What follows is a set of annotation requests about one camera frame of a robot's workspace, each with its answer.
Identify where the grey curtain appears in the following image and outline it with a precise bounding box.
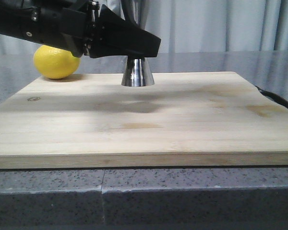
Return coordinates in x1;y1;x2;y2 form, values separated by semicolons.
0;0;288;56

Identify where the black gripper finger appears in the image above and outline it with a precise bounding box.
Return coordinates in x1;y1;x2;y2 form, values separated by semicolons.
86;4;161;58

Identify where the light wooden cutting board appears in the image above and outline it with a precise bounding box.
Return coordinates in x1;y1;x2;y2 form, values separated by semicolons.
0;72;288;169

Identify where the yellow lemon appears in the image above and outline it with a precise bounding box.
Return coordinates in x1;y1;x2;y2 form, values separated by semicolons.
33;45;81;80

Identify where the steel double jigger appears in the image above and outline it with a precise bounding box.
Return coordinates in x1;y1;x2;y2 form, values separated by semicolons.
121;0;155;87

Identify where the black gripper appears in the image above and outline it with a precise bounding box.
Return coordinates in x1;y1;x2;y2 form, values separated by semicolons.
0;0;100;58

